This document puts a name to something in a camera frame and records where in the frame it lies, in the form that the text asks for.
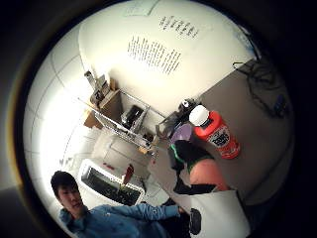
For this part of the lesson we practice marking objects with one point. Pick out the red bottle with white cap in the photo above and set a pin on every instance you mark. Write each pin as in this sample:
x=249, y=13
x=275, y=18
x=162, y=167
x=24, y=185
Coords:
x=218, y=134

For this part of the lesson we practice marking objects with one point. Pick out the purple bowl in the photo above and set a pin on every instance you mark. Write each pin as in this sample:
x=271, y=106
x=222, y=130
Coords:
x=181, y=133

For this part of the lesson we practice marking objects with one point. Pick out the red tool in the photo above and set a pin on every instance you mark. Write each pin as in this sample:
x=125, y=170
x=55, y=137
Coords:
x=128, y=174

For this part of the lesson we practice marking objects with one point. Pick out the black device on shelf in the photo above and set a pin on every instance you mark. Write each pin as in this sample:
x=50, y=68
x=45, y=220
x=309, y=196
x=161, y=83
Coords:
x=132, y=115

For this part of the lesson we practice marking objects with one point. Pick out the white bin with dark contents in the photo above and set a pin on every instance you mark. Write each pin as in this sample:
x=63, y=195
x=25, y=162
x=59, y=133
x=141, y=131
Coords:
x=110, y=186

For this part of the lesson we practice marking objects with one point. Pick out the the person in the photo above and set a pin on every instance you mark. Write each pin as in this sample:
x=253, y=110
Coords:
x=112, y=218

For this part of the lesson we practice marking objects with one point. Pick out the brown cardboard box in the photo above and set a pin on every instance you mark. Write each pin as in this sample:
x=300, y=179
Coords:
x=92, y=120
x=111, y=105

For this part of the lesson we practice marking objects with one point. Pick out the black and white camera device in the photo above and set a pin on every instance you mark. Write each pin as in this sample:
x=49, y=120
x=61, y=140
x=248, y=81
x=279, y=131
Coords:
x=187, y=104

